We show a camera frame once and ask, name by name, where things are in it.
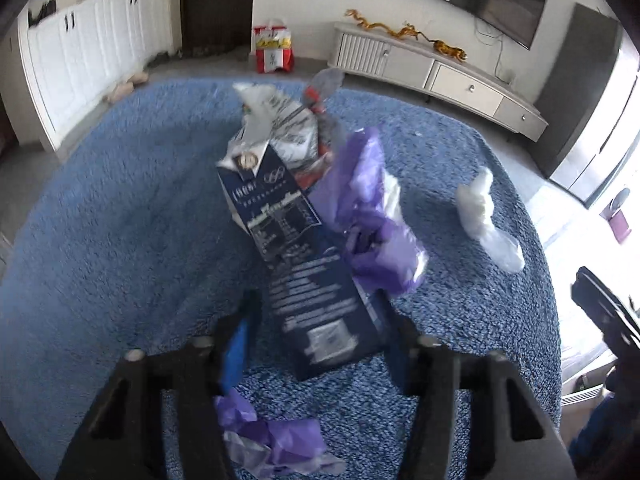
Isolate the white television cabinet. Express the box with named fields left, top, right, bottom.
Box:
left=330, top=21, right=549, bottom=142

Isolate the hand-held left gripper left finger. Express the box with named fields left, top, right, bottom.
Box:
left=55, top=290, right=263, bottom=480

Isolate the small purple plastic scrap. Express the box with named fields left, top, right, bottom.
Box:
left=214, top=389, right=348, bottom=478

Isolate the crumpled silver printed wrapper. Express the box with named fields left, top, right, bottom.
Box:
left=232, top=82, right=331, bottom=171

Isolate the dark brown entrance door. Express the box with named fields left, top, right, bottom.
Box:
left=180, top=0, right=257, bottom=58

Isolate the dark leather bag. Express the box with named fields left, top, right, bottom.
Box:
left=27, top=0, right=58, bottom=26

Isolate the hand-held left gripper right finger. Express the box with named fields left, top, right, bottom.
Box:
left=372, top=290, right=578, bottom=480

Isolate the tall dark grey cabinet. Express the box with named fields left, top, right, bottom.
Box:
left=532, top=2, right=626, bottom=178

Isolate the blue shaggy rug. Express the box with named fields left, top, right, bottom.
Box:
left=0, top=77, right=563, bottom=480

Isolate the golden tiger figurine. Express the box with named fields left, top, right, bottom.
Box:
left=432, top=40, right=468, bottom=62

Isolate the navy blue carton box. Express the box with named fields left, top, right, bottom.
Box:
left=216, top=140, right=396, bottom=381

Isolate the purple container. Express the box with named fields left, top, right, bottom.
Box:
left=600, top=187, right=633, bottom=246

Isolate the television cable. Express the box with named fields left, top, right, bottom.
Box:
left=475, top=17, right=516, bottom=81

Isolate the purple plastic bag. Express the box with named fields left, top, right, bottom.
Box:
left=307, top=127, right=431, bottom=296

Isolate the red and white paper bag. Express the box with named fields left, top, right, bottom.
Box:
left=251, top=21, right=296, bottom=74

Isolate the white shoe cabinet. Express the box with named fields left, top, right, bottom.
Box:
left=17, top=0, right=173, bottom=151

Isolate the clear plastic wrapper red label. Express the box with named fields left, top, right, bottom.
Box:
left=300, top=69, right=351, bottom=181

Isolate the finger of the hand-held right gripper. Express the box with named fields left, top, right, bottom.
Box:
left=571, top=266, right=640, bottom=351

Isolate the crumpled white tissue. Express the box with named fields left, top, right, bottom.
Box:
left=455, top=166, right=526, bottom=275

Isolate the golden dragon figurine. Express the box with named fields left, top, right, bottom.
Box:
left=345, top=9, right=431, bottom=43

